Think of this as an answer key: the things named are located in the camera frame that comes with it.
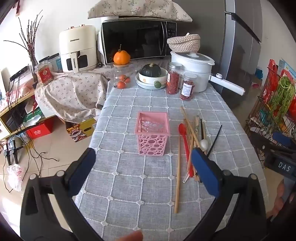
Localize white flower print bowl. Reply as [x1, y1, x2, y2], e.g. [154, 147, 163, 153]
[138, 68, 168, 85]

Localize red gift box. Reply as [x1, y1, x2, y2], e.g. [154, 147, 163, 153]
[26, 123, 54, 139]

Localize red bag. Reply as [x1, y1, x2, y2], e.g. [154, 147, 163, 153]
[262, 59, 280, 105]

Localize white shallow bowl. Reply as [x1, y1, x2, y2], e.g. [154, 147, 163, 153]
[135, 76, 167, 90]

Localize black cables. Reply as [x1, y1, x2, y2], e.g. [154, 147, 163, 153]
[3, 76, 59, 193]

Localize red plastic spoon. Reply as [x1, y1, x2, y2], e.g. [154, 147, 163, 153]
[179, 123, 195, 178]

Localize grey checkered tablecloth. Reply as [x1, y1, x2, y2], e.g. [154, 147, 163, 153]
[74, 79, 270, 241]

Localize person's left hand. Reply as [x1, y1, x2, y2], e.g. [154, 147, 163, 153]
[116, 230, 144, 241]

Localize person's right hand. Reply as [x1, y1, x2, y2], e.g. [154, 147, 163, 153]
[271, 178, 288, 216]

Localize jar of goji berries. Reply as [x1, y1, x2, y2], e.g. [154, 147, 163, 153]
[166, 62, 183, 95]

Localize black wire rack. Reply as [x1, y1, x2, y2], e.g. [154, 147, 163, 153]
[245, 67, 296, 169]

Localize white electric cooking pot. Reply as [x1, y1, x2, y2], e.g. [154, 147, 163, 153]
[170, 50, 245, 96]

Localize floral cloth cover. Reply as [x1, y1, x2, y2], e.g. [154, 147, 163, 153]
[87, 0, 193, 23]

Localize dark green squash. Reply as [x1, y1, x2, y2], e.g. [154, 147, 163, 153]
[142, 63, 162, 77]

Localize large orange with stem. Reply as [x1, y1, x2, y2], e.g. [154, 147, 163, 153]
[113, 44, 131, 65]

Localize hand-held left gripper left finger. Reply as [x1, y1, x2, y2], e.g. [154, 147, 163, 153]
[20, 148, 104, 241]

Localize dried bare branches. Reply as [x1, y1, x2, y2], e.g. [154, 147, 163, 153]
[3, 10, 43, 67]

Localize black microwave oven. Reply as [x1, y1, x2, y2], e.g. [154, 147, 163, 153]
[100, 17, 178, 66]

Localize grey refrigerator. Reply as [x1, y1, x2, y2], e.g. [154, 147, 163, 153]
[217, 0, 263, 109]

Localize cherry print draped cloth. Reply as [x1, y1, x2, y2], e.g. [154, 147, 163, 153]
[35, 58, 171, 121]

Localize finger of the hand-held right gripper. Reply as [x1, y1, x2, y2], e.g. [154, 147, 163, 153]
[250, 132, 296, 154]

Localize white plastic spoon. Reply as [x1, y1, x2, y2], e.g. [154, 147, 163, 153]
[183, 139, 209, 183]

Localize red label glass jar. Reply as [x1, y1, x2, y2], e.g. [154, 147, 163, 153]
[34, 62, 54, 87]

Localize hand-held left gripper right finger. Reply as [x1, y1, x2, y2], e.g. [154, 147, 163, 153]
[183, 148, 269, 241]

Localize yellow printed cardboard box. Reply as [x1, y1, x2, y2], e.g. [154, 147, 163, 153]
[66, 118, 97, 142]

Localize glass jar with wooden lid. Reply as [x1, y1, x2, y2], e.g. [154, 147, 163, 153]
[108, 63, 137, 90]

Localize woven rope basket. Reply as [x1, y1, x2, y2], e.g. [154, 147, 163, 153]
[167, 34, 201, 53]

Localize cream air fryer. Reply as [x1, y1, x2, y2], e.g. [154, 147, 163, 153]
[58, 25, 99, 73]

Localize patterned wooden chopstick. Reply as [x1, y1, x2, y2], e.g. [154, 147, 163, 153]
[195, 115, 201, 139]

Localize jar of red dates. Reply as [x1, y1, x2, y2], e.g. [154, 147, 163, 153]
[180, 72, 197, 102]

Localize green white plastic bag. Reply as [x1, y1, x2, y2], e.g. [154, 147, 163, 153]
[23, 108, 45, 127]

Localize wooden shelf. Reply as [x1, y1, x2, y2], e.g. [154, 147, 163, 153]
[0, 67, 38, 141]

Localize pink perforated utensil basket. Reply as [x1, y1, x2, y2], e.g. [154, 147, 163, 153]
[135, 112, 171, 156]

